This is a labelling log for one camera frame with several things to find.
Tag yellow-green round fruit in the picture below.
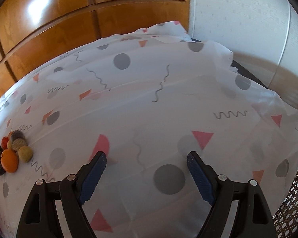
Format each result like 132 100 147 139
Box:
18 146 33 163

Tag large orange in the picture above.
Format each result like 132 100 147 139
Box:
0 149 19 173

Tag tan brown fruit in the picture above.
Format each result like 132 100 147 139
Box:
12 138 28 152

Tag perforated white chair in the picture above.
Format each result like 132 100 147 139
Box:
273 171 298 237

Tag dark round fruit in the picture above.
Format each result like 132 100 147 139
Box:
10 130 25 141

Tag small red fruit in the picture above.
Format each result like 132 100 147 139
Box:
1 136 9 150

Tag white patterned tablecloth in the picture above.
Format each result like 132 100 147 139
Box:
0 22 298 237

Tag wooden wall cabinet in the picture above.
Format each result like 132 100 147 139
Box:
0 0 189 97

